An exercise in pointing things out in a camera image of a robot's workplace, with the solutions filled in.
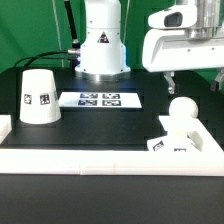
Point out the white lamp shade cone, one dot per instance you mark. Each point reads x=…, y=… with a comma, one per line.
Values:
x=39, y=102

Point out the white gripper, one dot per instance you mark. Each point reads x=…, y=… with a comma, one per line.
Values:
x=171, y=50

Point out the white marker tag sheet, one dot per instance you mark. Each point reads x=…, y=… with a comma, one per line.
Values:
x=99, y=100

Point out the white lamp base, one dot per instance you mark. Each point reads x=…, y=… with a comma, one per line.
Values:
x=176, y=138

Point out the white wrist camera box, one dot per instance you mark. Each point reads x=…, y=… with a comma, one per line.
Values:
x=175, y=17

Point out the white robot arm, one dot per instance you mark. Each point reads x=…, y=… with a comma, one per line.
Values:
x=103, y=55

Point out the white lamp bulb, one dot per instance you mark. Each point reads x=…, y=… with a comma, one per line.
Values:
x=182, y=108

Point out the white foam border frame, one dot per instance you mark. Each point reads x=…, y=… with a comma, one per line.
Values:
x=207, y=161

